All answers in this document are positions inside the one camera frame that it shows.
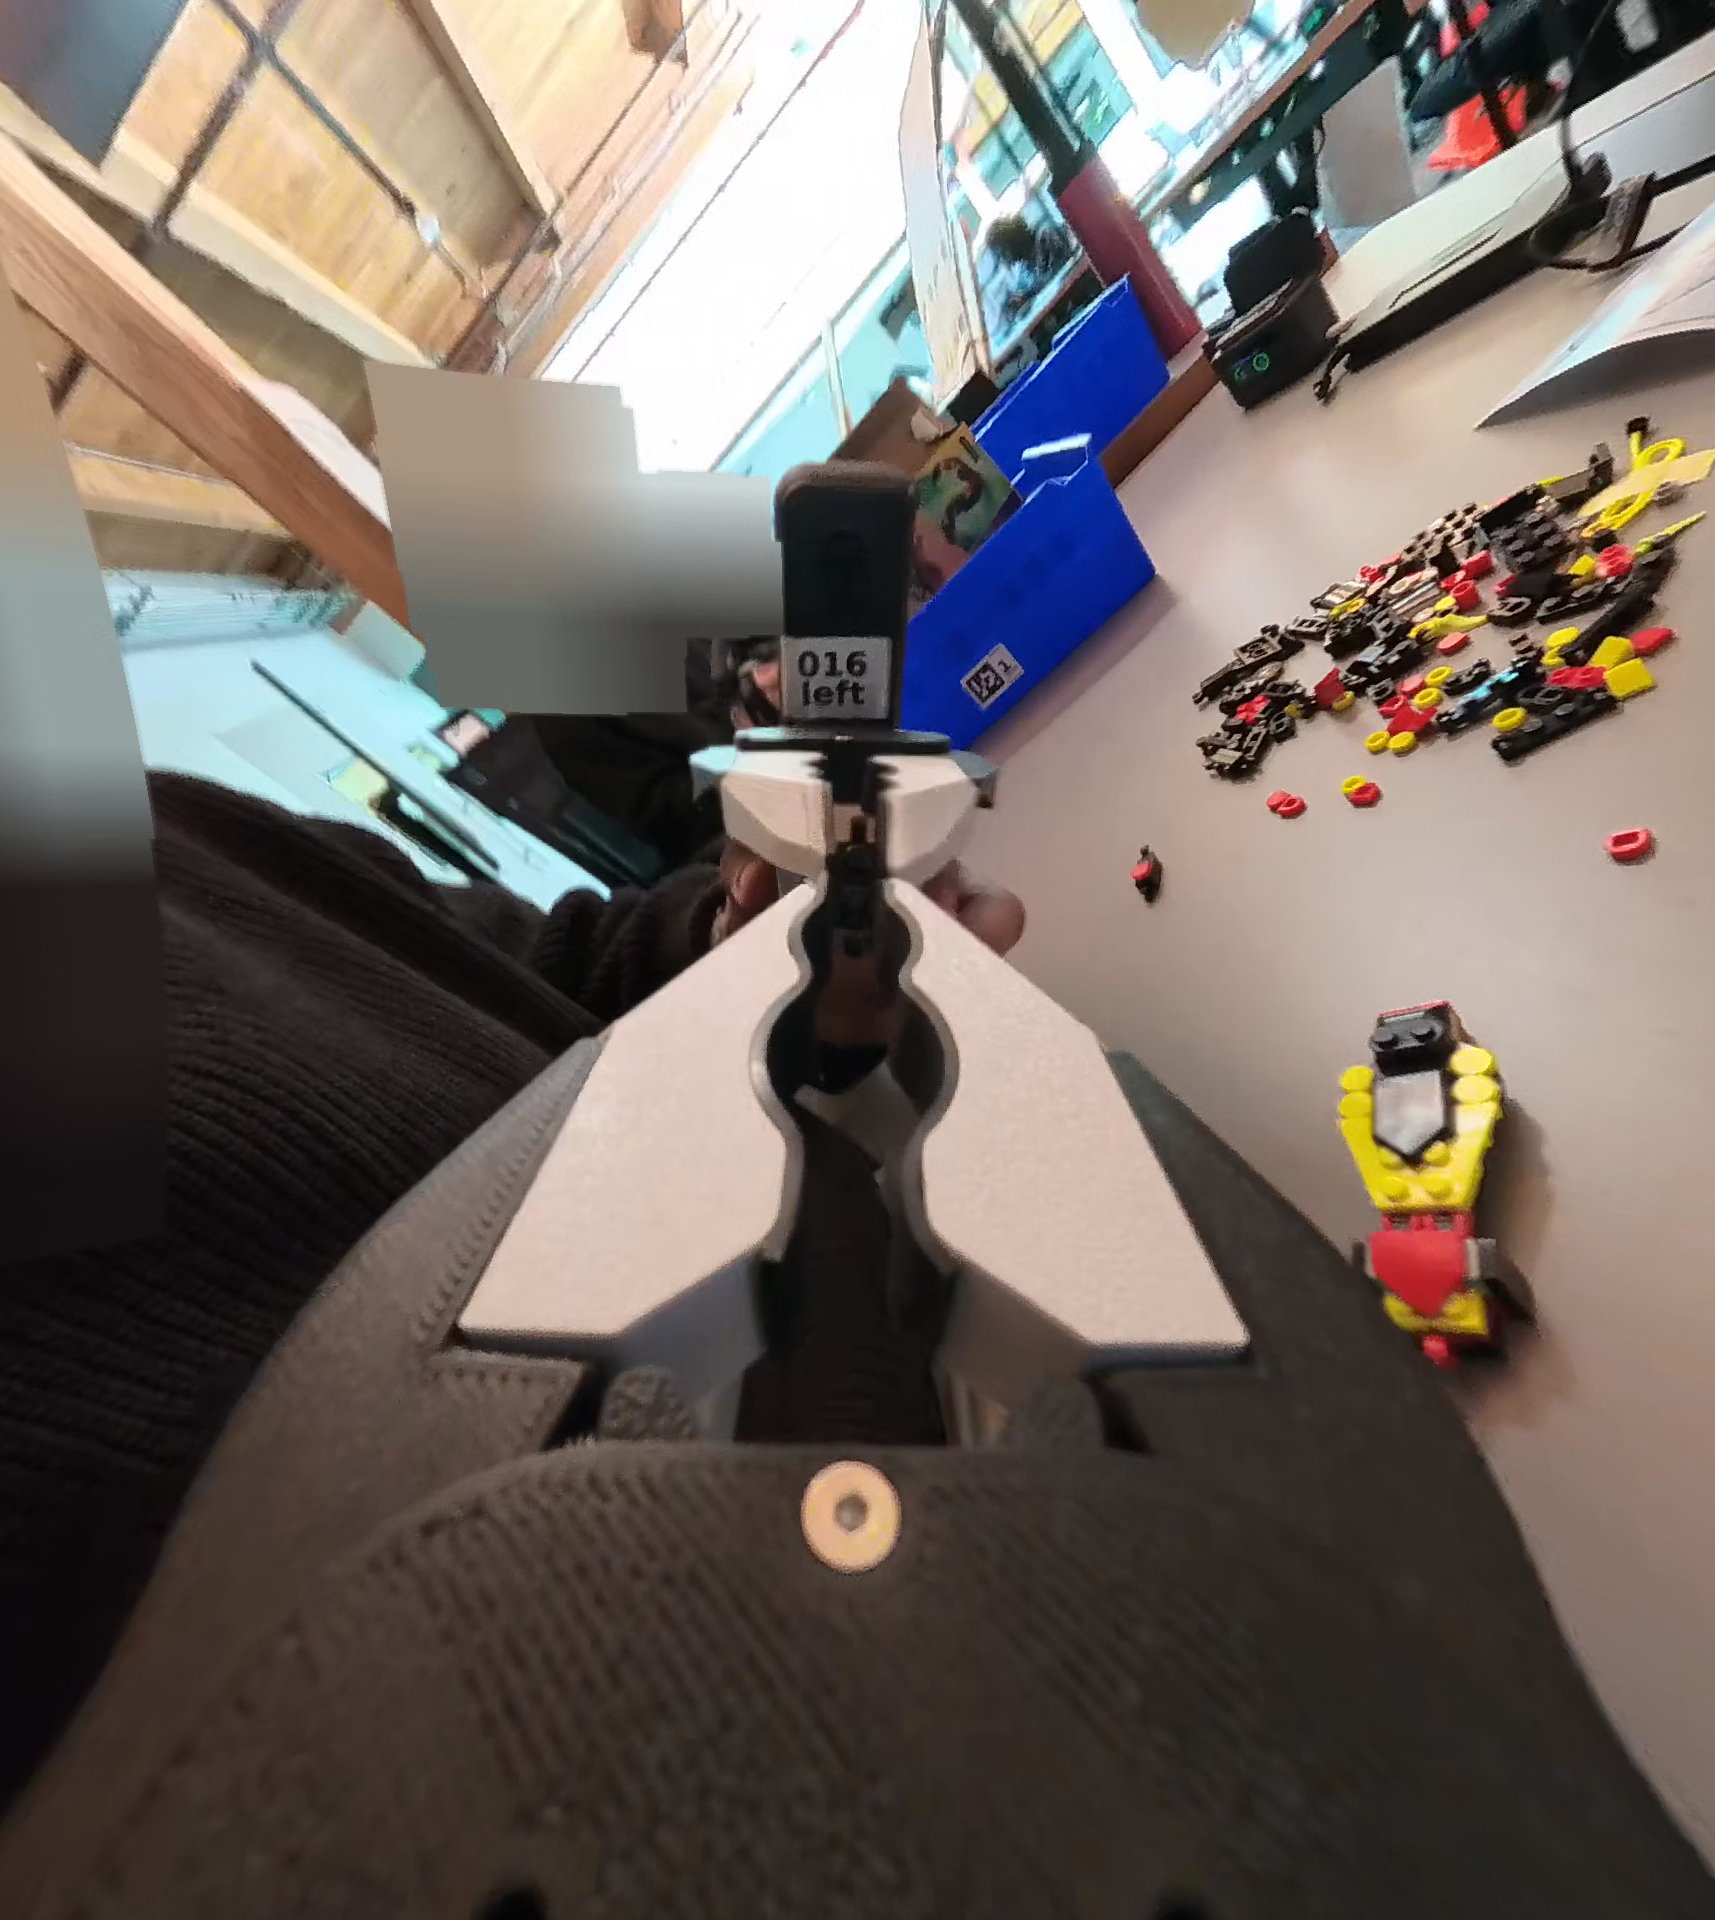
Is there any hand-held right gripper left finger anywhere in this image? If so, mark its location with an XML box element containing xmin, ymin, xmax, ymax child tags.
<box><xmin>457</xmin><ymin>884</ymin><xmax>818</xmax><ymax>1439</ymax></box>

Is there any person's left forearm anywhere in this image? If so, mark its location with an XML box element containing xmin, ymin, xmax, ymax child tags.
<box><xmin>529</xmin><ymin>861</ymin><xmax>742</xmax><ymax>1026</ymax></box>

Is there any yellow red lego car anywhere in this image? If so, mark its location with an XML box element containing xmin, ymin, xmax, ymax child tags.
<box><xmin>1332</xmin><ymin>999</ymin><xmax>1538</xmax><ymax>1372</ymax></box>

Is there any black device green light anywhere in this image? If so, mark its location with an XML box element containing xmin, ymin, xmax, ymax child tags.
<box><xmin>1200</xmin><ymin>214</ymin><xmax>1342</xmax><ymax>414</ymax></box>

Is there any wooden ceiling beam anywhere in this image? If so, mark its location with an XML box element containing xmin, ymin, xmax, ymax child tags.
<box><xmin>0</xmin><ymin>73</ymin><xmax>413</xmax><ymax>636</ymax></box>

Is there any blue plastic bin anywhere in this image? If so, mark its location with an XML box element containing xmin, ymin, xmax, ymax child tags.
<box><xmin>968</xmin><ymin>272</ymin><xmax>1176</xmax><ymax>486</ymax></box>

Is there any blue bin with white tag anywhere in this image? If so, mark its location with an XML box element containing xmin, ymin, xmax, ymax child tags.
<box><xmin>898</xmin><ymin>454</ymin><xmax>1160</xmax><ymax>751</ymax></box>

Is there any cardboard lego box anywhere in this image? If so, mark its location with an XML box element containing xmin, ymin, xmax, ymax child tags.
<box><xmin>834</xmin><ymin>374</ymin><xmax>1028</xmax><ymax>619</ymax></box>

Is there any black lego part red stud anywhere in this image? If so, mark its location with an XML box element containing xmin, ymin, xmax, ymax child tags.
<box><xmin>828</xmin><ymin>835</ymin><xmax>884</xmax><ymax>962</ymax></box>

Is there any lego instruction booklet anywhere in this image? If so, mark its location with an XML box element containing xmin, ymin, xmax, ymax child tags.
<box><xmin>1476</xmin><ymin>124</ymin><xmax>1715</xmax><ymax>431</ymax></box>

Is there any pile of lego pieces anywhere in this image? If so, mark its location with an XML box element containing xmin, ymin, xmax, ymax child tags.
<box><xmin>1194</xmin><ymin>415</ymin><xmax>1715</xmax><ymax>821</ymax></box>

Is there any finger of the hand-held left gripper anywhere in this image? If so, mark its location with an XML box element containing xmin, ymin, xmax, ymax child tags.
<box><xmin>880</xmin><ymin>756</ymin><xmax>982</xmax><ymax>890</ymax></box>
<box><xmin>718</xmin><ymin>753</ymin><xmax>840</xmax><ymax>888</ymax></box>

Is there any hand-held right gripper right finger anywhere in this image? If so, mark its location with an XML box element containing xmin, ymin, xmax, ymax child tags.
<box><xmin>890</xmin><ymin>888</ymin><xmax>1252</xmax><ymax>1442</ymax></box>

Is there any person's black sweater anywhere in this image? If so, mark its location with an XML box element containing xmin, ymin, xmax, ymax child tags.
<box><xmin>0</xmin><ymin>768</ymin><xmax>609</xmax><ymax>1920</ymax></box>

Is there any dark red cushion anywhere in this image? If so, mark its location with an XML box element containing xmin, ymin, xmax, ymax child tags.
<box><xmin>1056</xmin><ymin>145</ymin><xmax>1208</xmax><ymax>366</ymax></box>

